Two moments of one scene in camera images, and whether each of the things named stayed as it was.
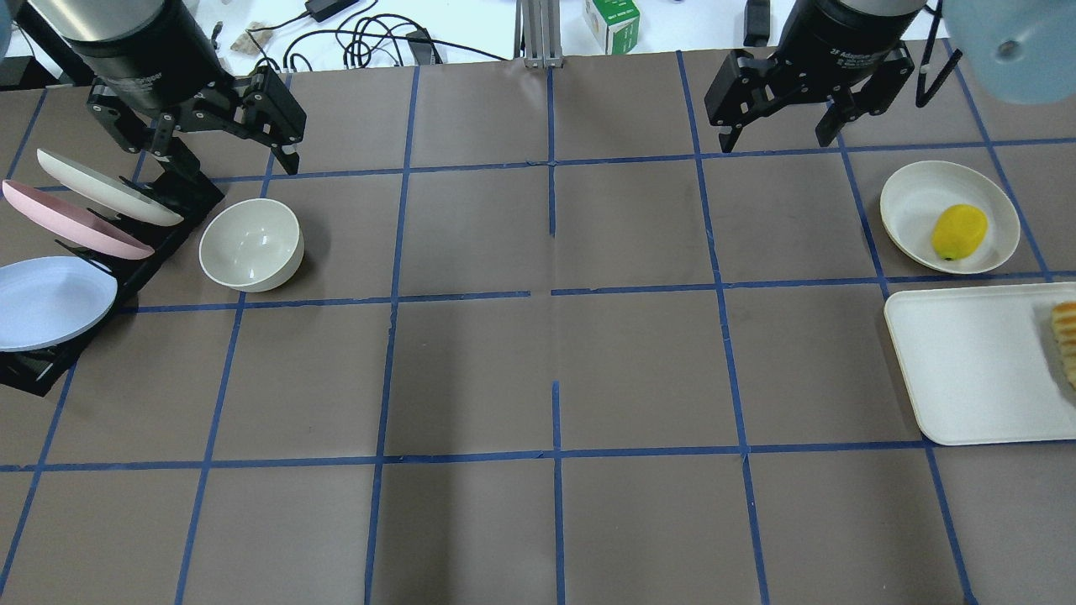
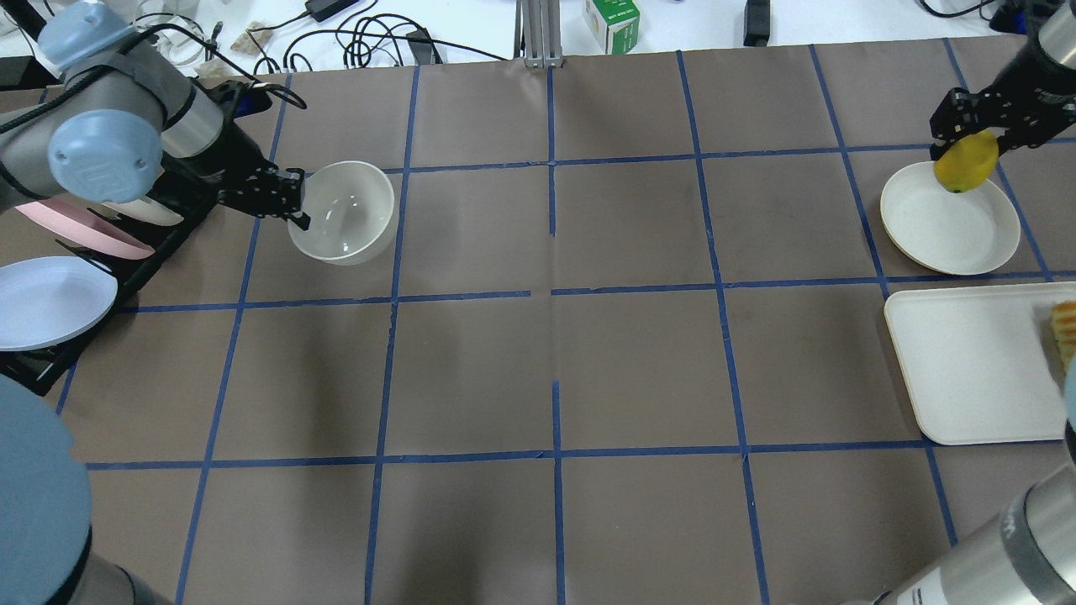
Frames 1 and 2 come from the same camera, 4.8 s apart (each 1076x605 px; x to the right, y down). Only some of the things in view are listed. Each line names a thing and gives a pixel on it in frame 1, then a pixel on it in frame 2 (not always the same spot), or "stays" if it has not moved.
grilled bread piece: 1063,317 stays
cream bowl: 251,244 to 351,206
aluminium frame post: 537,37 stays
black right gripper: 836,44 to 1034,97
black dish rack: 182,185 stays
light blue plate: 50,299 stays
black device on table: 756,23 stays
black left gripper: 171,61 to 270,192
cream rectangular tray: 983,364 stays
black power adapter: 321,10 stays
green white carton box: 615,23 stays
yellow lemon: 957,231 to 967,161
